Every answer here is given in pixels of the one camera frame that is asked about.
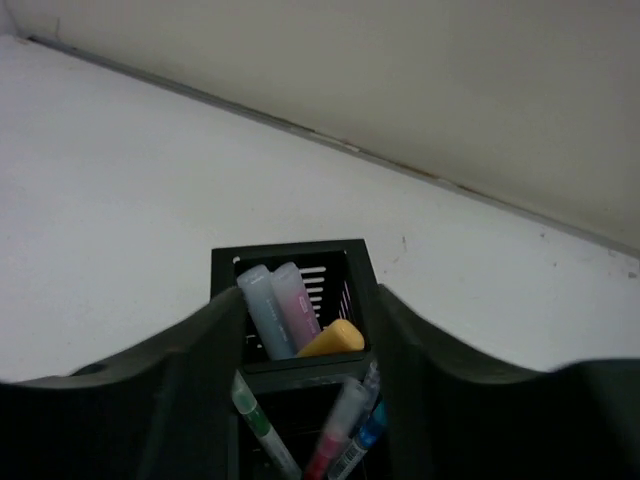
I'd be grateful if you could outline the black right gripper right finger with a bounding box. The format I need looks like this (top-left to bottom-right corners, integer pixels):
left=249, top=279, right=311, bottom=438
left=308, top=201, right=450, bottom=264
left=374, top=287, right=639, bottom=479

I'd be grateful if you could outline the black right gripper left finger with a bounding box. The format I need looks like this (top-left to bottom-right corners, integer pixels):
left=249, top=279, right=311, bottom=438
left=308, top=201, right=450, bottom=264
left=1, top=287, right=246, bottom=479

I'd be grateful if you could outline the blue ink refill pen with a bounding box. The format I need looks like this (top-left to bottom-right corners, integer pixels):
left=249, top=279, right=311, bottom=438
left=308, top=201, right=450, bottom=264
left=327, top=401, right=388, bottom=480

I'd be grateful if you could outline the pink ink refill pen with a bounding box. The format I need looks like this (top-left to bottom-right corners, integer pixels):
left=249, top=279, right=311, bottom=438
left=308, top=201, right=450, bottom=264
left=303, top=377, right=369, bottom=480

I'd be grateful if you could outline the orange highlighter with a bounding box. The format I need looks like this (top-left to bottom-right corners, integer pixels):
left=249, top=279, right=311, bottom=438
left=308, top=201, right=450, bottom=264
left=296, top=319, right=365, bottom=358

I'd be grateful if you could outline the blue highlighter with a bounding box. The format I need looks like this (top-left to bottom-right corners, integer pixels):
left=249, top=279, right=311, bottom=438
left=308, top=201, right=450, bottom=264
left=237, top=265, right=296, bottom=360

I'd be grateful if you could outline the purple pink highlighter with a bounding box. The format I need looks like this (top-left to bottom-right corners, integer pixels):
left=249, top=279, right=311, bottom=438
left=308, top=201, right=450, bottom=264
left=271, top=262, right=321, bottom=351

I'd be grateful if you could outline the black desk organizer box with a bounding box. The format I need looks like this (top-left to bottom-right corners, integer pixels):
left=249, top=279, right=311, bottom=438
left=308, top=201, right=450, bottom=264
left=210, top=239, right=387, bottom=479

